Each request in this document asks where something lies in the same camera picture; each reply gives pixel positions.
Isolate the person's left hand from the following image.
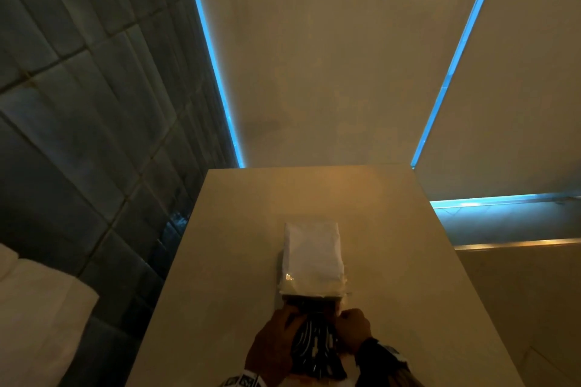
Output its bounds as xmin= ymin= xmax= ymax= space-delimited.
xmin=245 ymin=305 xmax=307 ymax=387

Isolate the person's right hand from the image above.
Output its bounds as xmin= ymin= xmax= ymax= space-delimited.
xmin=333 ymin=308 xmax=373 ymax=356

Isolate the bundle of black white cables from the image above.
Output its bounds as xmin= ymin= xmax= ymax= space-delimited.
xmin=288 ymin=300 xmax=348 ymax=381

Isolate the white plastic pouch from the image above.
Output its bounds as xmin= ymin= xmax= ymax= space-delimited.
xmin=277 ymin=220 xmax=349 ymax=310

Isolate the white table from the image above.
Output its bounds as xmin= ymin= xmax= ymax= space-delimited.
xmin=126 ymin=165 xmax=525 ymax=387

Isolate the window sill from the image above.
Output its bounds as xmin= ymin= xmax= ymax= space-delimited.
xmin=430 ymin=193 xmax=581 ymax=250

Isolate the white pillow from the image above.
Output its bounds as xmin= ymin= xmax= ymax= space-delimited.
xmin=0 ymin=244 xmax=100 ymax=387

